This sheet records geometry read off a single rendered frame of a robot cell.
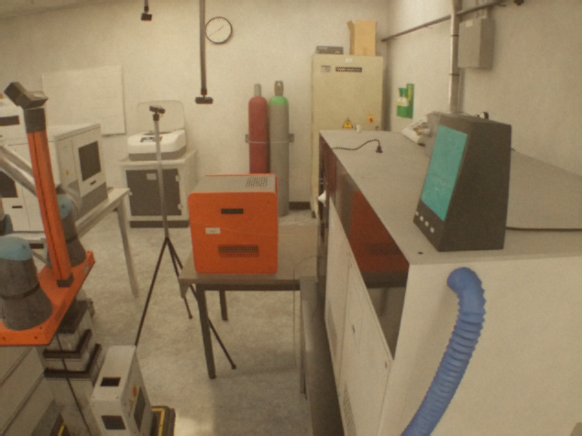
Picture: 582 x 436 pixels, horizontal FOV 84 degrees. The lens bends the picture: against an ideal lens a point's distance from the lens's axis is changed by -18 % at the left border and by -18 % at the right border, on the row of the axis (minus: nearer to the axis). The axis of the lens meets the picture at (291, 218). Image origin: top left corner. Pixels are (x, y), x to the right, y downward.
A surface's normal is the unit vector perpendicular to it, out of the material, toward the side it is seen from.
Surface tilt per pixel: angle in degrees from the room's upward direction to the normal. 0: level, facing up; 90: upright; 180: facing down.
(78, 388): 90
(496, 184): 88
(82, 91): 90
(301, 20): 90
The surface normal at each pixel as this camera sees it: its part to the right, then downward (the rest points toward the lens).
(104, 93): 0.03, 0.34
